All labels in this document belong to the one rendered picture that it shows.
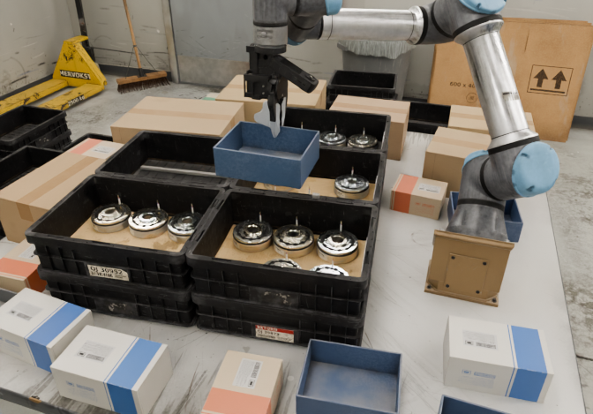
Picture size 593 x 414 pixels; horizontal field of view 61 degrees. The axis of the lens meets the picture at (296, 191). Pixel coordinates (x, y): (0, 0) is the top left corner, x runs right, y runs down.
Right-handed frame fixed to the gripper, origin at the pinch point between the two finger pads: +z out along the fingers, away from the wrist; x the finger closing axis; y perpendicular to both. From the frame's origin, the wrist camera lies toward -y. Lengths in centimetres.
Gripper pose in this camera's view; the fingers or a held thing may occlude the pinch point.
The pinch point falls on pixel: (278, 131)
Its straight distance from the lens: 121.4
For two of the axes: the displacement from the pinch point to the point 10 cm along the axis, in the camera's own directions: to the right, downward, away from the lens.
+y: -9.4, -1.7, 2.8
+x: -3.3, 4.3, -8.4
